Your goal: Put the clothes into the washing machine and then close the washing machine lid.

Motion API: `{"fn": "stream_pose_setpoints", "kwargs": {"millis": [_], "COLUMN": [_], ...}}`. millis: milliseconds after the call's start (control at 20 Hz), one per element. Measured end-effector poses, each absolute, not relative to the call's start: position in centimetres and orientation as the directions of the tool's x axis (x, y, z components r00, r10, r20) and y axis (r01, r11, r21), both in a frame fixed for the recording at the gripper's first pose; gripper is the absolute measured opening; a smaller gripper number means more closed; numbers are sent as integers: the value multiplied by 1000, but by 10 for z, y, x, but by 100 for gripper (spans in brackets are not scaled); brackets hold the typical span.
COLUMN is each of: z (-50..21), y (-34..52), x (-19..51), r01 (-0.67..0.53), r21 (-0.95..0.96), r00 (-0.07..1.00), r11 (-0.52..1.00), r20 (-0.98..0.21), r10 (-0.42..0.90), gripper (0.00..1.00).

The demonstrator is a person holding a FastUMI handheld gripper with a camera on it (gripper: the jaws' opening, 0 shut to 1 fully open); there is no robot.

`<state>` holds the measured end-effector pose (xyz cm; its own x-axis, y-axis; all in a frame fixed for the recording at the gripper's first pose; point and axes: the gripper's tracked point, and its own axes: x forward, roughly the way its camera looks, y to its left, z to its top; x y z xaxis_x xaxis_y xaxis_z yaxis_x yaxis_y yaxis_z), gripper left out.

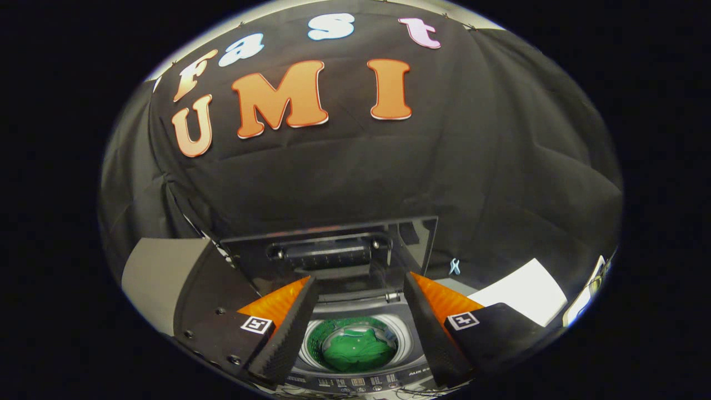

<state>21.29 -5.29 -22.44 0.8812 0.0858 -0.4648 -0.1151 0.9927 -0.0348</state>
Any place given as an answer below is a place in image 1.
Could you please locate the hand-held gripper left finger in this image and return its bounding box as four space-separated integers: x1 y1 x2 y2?
173 276 322 390

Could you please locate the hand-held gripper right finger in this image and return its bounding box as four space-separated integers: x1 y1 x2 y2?
402 271 556 389

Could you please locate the green polo shirt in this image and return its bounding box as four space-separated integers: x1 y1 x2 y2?
307 318 399 373

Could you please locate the white paper sheet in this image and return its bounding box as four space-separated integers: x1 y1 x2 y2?
477 258 568 327

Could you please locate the grey flat board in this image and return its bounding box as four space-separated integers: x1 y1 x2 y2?
121 238 213 337

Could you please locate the black backdrop cloth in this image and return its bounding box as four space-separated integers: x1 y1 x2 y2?
100 0 623 292

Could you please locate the thin black white cable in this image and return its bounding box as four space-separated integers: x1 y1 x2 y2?
167 183 231 262

